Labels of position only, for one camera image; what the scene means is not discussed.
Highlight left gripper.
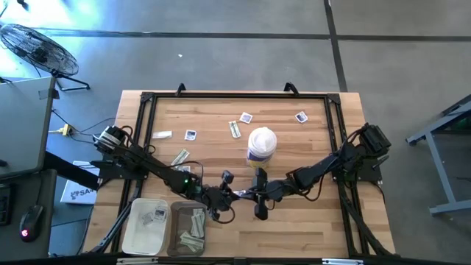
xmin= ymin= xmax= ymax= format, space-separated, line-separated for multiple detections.
xmin=200 ymin=171 xmax=242 ymax=221

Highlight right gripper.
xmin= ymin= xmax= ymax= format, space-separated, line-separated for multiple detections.
xmin=243 ymin=168 xmax=291 ymax=221

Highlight disinfecting wipes canister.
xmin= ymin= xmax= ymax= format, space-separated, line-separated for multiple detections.
xmin=246 ymin=127 xmax=277 ymax=169

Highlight dark clear plastic tray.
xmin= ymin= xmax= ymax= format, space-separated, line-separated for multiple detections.
xmin=166 ymin=200 xmax=208 ymax=258

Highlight white plastic tray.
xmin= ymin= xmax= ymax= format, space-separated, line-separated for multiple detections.
xmin=121 ymin=197 xmax=170 ymax=256

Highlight white cardboard box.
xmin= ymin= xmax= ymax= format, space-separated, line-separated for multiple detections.
xmin=60 ymin=160 xmax=100 ymax=205

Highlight black diagonal bar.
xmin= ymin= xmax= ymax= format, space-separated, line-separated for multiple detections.
xmin=43 ymin=152 xmax=100 ymax=191

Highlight black computer mouse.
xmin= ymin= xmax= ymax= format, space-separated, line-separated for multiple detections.
xmin=18 ymin=205 xmax=44 ymax=243

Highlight dark grey desk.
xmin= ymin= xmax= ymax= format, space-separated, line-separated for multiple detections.
xmin=0 ymin=169 xmax=58 ymax=261

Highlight black keyboard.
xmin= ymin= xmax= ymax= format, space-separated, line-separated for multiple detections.
xmin=0 ymin=183 xmax=11 ymax=226

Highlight black floor fan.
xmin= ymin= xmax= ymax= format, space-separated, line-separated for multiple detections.
xmin=0 ymin=23 xmax=91 ymax=92

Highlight silver metal bracket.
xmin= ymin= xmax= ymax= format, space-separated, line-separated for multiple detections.
xmin=322 ymin=258 xmax=365 ymax=265
xmin=116 ymin=257 xmax=159 ymax=265

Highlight black floor cables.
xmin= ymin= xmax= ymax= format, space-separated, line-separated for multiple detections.
xmin=51 ymin=108 xmax=121 ymax=148

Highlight grey metal table frame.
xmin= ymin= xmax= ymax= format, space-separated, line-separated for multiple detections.
xmin=406 ymin=93 xmax=471 ymax=216

